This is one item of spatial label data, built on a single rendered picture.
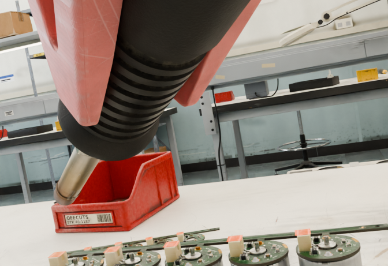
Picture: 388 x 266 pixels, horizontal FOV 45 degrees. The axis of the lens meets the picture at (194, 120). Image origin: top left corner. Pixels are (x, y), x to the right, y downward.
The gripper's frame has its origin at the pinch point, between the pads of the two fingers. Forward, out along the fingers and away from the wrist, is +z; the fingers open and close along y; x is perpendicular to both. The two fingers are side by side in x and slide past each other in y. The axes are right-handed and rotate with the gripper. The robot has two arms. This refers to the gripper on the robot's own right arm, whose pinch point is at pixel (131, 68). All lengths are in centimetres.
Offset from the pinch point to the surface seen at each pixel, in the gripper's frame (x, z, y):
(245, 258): -1.3, 9.6, -6.2
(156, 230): -21.2, 28.1, -14.2
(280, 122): -266, 207, -298
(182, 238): -16.4, 24.9, -14.0
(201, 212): -21.9, 28.5, -20.2
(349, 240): 0.5, 8.6, -9.9
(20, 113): -249, 141, -52
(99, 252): -7.4, 13.2, -2.4
